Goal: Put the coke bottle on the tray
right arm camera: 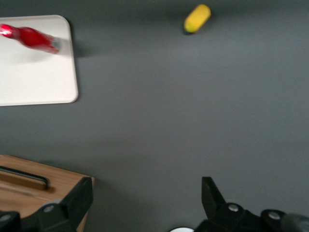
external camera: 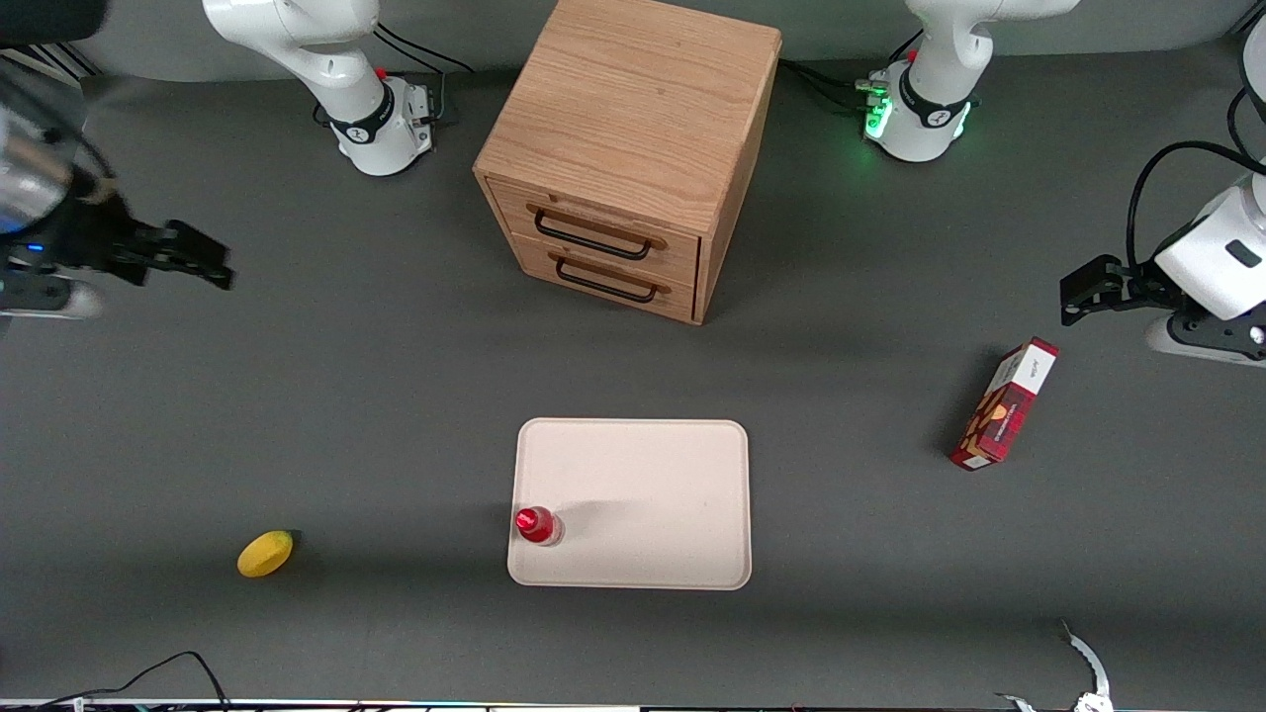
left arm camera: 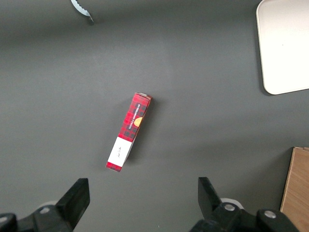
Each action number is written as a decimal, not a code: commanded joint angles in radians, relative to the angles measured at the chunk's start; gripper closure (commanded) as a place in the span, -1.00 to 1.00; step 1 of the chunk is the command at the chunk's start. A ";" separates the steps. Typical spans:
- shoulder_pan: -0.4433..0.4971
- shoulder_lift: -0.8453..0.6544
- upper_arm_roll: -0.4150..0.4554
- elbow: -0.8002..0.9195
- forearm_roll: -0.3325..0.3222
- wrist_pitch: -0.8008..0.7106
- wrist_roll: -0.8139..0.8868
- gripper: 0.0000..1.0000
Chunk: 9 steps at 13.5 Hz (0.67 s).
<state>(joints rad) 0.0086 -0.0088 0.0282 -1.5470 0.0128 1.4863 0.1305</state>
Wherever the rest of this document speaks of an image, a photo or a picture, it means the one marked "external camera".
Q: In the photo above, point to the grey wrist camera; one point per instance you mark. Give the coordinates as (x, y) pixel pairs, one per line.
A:
(1202, 341)
(49, 299)

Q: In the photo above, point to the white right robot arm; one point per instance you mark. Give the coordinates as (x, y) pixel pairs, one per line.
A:
(326, 59)

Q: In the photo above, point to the red white snack box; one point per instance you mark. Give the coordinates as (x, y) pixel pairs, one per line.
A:
(1004, 407)

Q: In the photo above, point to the beige rectangular tray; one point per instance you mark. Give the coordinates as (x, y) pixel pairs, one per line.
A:
(643, 494)

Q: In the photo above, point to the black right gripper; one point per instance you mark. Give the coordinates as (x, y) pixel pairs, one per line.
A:
(87, 240)

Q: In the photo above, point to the yellow lemon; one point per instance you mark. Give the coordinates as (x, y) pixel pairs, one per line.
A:
(264, 555)

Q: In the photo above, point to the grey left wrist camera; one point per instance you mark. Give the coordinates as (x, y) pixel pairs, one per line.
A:
(1202, 341)

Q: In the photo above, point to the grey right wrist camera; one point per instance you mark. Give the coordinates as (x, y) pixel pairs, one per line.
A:
(49, 299)

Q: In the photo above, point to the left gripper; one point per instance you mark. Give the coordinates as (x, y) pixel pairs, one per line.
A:
(1137, 280)

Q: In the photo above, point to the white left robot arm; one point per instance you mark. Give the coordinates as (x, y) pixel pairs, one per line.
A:
(940, 59)

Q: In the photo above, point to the wooden two-drawer cabinet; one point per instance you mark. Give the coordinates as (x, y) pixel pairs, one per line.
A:
(633, 109)

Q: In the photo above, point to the red coke bottle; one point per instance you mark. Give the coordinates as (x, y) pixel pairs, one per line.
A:
(537, 525)

